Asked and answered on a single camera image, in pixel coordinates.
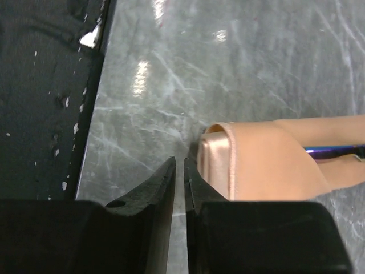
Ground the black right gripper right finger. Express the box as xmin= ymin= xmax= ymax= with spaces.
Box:
xmin=184 ymin=159 xmax=352 ymax=273

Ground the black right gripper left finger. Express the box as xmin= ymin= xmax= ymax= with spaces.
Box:
xmin=1 ymin=157 xmax=176 ymax=273

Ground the peach satin napkin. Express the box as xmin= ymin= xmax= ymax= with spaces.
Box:
xmin=197 ymin=115 xmax=364 ymax=201

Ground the iridescent knife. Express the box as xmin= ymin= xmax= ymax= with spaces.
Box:
xmin=304 ymin=144 xmax=364 ymax=161

